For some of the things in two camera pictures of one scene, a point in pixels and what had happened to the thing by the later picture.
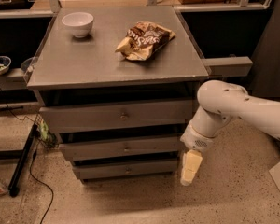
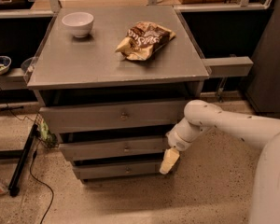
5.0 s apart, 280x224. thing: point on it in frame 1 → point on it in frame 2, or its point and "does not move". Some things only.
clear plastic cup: x=28 y=64 does not move
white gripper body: x=196 y=140 → x=178 y=141
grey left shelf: x=14 y=79 does not move
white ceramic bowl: x=79 y=23 does not move
